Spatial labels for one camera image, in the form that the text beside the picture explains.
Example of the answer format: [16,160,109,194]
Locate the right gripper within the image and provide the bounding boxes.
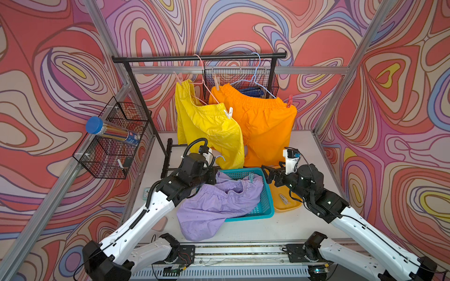
[261,161,312,203]

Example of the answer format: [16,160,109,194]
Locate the teal clothespin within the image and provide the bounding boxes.
[248,172,255,184]

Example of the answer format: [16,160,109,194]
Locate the grey clothespin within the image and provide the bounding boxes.
[279,193,290,205]

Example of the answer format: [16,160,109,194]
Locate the lilac shorts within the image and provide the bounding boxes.
[177,172,264,242]

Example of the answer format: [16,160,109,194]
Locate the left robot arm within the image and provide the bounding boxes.
[80,138,215,281]

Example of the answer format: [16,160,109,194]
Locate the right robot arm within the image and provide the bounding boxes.
[262,164,439,281]

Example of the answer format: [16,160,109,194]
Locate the orange shorts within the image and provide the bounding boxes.
[209,84,297,167]

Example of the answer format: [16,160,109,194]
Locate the yellow shorts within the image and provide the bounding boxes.
[175,80,244,169]

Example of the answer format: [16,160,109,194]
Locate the yellow plastic tray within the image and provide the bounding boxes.
[270,175,302,213]

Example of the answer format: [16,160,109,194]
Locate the teal plastic basket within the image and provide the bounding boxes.
[221,167,275,222]

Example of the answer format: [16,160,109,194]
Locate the mint small clock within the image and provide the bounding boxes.
[142,187,151,201]

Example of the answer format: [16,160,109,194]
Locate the pink flat case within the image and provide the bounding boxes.
[152,216,168,233]

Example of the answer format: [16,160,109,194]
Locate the white clothespin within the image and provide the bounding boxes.
[224,107,233,119]

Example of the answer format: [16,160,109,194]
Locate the red clothespin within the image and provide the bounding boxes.
[287,95,294,108]

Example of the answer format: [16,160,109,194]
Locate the beige clothespin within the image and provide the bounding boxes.
[213,73,220,91]

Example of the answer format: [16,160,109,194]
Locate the pink clothespin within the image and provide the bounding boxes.
[173,71,183,84]

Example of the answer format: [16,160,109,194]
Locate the blue capped pencil tube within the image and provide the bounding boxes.
[85,117,140,146]

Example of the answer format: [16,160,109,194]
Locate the black clothes rack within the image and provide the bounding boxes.
[111,52,288,180]

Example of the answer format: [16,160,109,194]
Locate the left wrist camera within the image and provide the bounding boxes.
[199,145,214,166]

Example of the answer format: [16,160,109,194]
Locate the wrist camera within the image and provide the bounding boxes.
[199,145,214,166]
[283,147,302,175]

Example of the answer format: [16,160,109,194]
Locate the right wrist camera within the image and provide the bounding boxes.
[283,147,302,175]

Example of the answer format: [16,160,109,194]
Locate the black wire basket left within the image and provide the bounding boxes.
[73,97,149,179]

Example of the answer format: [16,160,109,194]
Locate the black wire basket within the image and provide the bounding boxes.
[205,62,279,98]
[73,97,149,179]

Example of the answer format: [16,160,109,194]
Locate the black wire basket back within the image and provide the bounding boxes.
[205,62,279,98]

